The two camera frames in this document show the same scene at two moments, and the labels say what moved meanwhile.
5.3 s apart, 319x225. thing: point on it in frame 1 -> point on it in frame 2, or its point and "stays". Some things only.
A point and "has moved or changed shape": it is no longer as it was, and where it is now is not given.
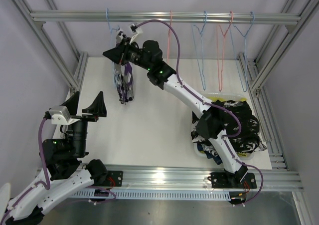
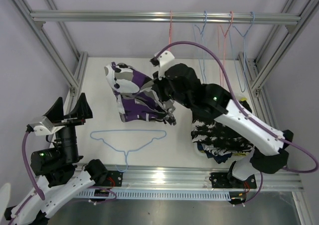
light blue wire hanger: (245, 52) stays
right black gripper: (119, 54) -> (157, 87)
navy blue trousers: (217, 158) stays
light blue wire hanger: (111, 30) -> (122, 151)
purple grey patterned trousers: (123, 77) has moved or changed shape
